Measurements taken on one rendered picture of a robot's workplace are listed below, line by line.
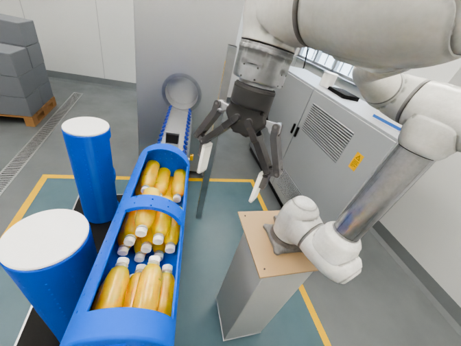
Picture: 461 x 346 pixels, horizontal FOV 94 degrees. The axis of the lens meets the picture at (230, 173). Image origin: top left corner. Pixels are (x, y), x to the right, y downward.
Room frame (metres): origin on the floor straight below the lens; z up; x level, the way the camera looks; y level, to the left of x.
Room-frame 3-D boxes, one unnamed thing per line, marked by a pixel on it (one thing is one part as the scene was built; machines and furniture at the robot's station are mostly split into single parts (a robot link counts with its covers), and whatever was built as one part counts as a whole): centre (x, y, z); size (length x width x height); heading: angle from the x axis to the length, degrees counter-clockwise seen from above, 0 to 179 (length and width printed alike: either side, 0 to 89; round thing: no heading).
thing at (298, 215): (0.76, -0.37, 1.18); 0.18 x 0.16 x 0.22; 41
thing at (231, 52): (1.62, 0.21, 0.85); 0.06 x 0.06 x 1.70; 15
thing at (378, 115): (1.81, -1.11, 1.48); 0.24 x 0.12 x 0.08; 31
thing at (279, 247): (0.78, -0.35, 1.04); 0.22 x 0.18 x 0.06; 23
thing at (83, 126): (1.23, 1.05, 1.03); 0.28 x 0.28 x 0.01
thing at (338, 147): (2.56, -0.83, 0.72); 2.15 x 0.54 x 1.45; 23
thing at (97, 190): (1.23, 1.05, 0.59); 0.28 x 0.28 x 0.88
